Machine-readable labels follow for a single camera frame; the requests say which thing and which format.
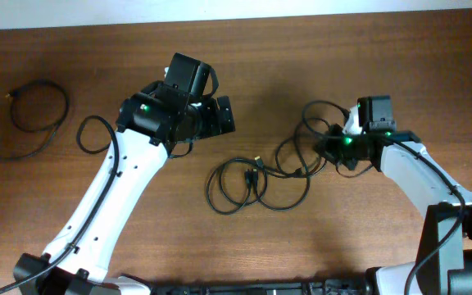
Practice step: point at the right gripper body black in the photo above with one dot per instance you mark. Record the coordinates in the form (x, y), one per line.
(341, 146)

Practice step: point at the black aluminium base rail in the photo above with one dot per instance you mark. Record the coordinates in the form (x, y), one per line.
(344, 286)

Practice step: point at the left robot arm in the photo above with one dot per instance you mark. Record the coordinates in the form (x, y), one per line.
(149, 126)

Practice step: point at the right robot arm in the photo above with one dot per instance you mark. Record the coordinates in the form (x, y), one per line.
(443, 263)

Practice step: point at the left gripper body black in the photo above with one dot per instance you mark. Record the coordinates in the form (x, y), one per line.
(205, 120)

